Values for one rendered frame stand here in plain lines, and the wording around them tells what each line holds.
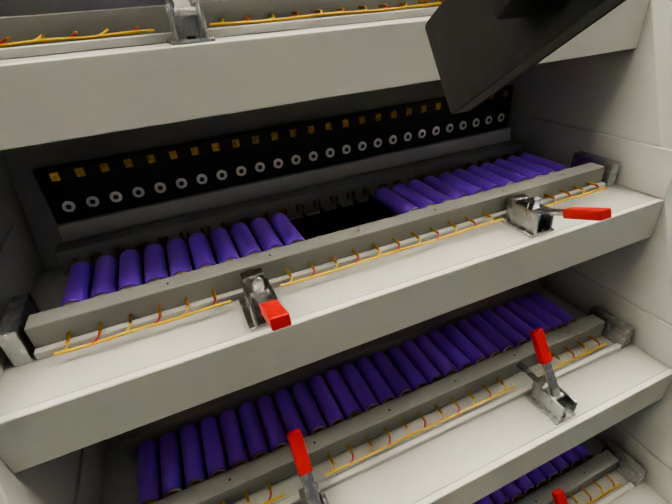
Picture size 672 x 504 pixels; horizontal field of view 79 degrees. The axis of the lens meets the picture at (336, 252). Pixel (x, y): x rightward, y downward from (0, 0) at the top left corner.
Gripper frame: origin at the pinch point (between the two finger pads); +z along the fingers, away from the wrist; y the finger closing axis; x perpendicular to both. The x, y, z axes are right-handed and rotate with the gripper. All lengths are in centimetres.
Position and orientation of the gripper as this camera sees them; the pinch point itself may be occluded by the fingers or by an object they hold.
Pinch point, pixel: (630, 26)
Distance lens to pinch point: 18.8
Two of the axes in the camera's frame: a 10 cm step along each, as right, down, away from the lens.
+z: -2.9, 1.0, 9.5
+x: -2.8, -9.6, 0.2
